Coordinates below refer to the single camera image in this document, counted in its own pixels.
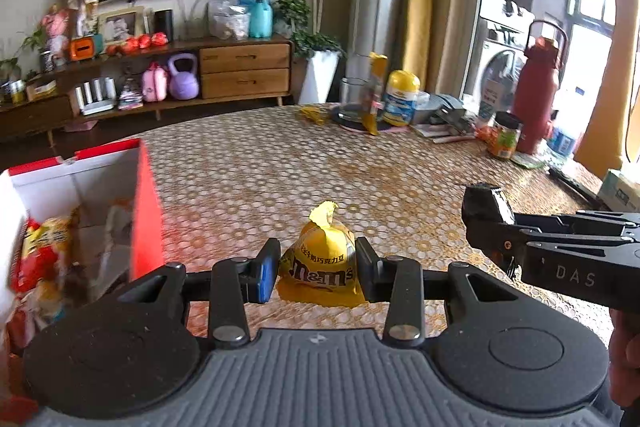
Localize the small yellow wrapper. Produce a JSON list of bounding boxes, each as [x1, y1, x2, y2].
[[300, 106, 331, 124]]

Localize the black handled tool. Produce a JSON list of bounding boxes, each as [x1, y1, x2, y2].
[[548, 167, 609, 208]]

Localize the patterned tablecloth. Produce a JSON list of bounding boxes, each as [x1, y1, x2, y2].
[[50, 104, 621, 343]]

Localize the white plastic box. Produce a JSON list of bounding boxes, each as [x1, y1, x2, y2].
[[410, 91, 436, 126]]

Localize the red cardboard box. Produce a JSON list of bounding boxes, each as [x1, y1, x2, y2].
[[0, 138, 167, 423]]

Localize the pink doll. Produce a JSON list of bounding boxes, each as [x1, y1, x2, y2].
[[41, 4, 71, 58]]

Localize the person's right hand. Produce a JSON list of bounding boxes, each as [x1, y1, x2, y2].
[[609, 309, 640, 408]]

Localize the white photo frame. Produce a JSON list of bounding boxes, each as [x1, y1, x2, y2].
[[97, 7, 146, 47]]

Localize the purple kettlebell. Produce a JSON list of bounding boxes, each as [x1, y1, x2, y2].
[[166, 53, 201, 100]]

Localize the glass jar black lid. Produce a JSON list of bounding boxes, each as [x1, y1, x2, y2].
[[487, 112, 524, 160]]

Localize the white paper card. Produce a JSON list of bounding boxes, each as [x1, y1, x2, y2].
[[481, 80, 504, 118]]

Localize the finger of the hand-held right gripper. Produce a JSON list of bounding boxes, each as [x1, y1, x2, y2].
[[464, 183, 640, 228], [465, 207, 640, 278]]

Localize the pink toy case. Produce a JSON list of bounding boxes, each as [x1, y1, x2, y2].
[[141, 63, 169, 103]]

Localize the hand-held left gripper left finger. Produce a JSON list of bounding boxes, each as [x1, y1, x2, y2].
[[107, 238, 282, 349]]

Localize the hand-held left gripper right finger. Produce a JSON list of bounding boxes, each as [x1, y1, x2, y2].
[[356, 237, 531, 349]]

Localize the green coaster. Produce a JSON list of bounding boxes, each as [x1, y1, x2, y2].
[[510, 152, 549, 170]]

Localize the red thermos bottle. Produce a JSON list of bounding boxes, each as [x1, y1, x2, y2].
[[514, 20, 570, 156]]

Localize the white router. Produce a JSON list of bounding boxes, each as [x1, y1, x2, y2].
[[75, 77, 117, 116]]

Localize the black speaker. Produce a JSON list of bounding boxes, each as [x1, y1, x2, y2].
[[152, 9, 175, 42]]

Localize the clear water bottle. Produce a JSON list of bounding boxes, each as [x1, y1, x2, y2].
[[547, 122, 576, 158]]

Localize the tall yellow packet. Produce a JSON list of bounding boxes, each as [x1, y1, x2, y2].
[[367, 53, 389, 137]]

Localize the small colourful toy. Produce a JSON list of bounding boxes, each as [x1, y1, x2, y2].
[[117, 77, 144, 110]]

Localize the red snack packet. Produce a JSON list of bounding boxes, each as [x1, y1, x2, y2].
[[10, 216, 77, 296]]

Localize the tissue pack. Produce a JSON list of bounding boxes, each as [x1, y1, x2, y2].
[[597, 168, 640, 214]]

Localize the wooden TV cabinet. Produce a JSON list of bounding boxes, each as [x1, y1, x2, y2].
[[0, 36, 296, 144]]

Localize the yellow-lid supplement bottle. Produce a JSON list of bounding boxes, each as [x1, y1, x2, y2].
[[382, 70, 421, 128]]

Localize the white washing machine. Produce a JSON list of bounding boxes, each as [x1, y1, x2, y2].
[[462, 0, 536, 118]]

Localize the clear plastic bag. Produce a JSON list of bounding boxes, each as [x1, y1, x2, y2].
[[207, 1, 251, 42]]

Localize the teal bottle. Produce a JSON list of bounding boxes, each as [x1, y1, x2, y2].
[[248, 0, 275, 39]]

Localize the dark pouch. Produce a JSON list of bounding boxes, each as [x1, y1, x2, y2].
[[435, 107, 474, 133]]

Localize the small cardboard box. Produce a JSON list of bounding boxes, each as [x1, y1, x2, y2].
[[25, 79, 59, 102]]

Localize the yellow candy packet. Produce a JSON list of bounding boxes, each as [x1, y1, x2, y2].
[[276, 201, 366, 308]]

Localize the orange box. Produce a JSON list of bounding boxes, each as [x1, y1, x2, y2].
[[69, 34, 104, 60]]

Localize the clear drinking glass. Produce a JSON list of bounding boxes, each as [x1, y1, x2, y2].
[[341, 77, 371, 120]]

